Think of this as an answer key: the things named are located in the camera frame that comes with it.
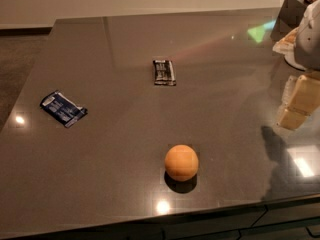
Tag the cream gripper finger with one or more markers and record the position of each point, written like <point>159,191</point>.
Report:
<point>286,44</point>
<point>301,97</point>

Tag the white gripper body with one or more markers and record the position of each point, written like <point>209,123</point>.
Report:
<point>309,40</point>

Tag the orange fruit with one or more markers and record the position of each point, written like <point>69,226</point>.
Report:
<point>181,163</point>

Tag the blue rxbar blueberry wrapper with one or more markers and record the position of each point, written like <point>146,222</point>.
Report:
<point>62,109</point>

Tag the dark box in corner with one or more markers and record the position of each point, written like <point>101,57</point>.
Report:
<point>289,17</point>

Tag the black snack bar wrapper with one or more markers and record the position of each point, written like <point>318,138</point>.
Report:
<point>164,73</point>

